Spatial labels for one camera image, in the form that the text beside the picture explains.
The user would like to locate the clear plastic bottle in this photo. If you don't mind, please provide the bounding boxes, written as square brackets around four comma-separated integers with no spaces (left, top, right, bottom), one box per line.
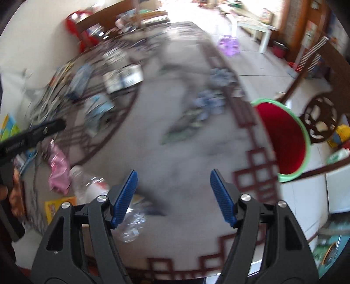
[69,166,146,242]

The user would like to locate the pink plastic wrapper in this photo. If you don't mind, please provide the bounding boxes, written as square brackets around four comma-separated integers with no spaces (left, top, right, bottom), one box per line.
[48,140,71,195]

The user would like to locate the red green trash bin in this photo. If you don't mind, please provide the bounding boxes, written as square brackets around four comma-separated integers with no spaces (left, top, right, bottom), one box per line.
[251,98,311,183]

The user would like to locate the person's left hand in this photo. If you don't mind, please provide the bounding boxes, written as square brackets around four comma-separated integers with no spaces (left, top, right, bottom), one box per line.
[1,169,25,218]

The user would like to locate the dark wooden chair right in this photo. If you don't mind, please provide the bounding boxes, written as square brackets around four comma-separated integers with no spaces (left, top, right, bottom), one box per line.
[278,36,349,180]

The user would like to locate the purple plastic stool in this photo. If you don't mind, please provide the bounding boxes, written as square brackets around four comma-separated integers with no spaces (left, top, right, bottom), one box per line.
[217,35,240,57]

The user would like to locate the red small waste bin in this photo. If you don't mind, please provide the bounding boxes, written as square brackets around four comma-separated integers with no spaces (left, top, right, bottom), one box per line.
[272,41,288,59]

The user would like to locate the white coffee table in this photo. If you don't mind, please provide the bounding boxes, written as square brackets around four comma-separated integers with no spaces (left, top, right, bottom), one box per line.
[236,16,278,54]

